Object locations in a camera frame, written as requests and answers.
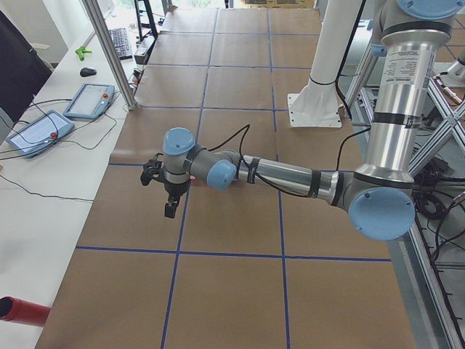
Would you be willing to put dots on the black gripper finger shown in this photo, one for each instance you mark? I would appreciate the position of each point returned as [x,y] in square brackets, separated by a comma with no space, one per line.
[168,209]
[173,204]

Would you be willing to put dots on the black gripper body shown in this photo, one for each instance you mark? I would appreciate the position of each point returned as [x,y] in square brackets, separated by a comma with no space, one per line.
[174,188]

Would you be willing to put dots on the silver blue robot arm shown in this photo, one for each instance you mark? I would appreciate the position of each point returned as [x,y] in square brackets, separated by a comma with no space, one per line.
[377,195]

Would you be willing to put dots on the far blue teach pendant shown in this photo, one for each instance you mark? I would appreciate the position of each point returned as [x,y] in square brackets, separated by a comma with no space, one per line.
[90,101]

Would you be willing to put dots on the blue teach pendant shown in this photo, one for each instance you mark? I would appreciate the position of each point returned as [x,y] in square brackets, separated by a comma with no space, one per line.
[90,101]
[41,134]

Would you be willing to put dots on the near blue teach pendant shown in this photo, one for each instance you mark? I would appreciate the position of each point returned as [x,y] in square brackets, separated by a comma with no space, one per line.
[41,134]

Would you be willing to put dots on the black computer mouse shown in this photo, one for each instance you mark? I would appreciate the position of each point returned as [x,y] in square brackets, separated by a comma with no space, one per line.
[87,72]

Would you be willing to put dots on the black keyboard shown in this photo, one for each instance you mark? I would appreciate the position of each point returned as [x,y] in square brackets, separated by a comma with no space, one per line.
[121,43]

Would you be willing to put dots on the green plastic clamp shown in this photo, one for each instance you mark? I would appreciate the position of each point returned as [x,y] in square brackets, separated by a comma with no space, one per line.
[81,51]

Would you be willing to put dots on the red cylinder bottle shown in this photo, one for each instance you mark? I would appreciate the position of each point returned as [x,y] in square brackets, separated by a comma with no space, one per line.
[23,312]

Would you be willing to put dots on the black monitor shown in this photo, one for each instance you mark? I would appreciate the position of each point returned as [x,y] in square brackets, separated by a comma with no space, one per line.
[23,72]

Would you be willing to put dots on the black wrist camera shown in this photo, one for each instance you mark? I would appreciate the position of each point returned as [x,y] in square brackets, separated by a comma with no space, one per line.
[152,170]

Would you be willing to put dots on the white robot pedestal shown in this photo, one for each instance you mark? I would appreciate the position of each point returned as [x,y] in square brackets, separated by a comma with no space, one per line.
[317,105]

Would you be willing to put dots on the aluminium frame post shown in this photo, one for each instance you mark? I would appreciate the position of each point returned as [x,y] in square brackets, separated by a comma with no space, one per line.
[97,20]

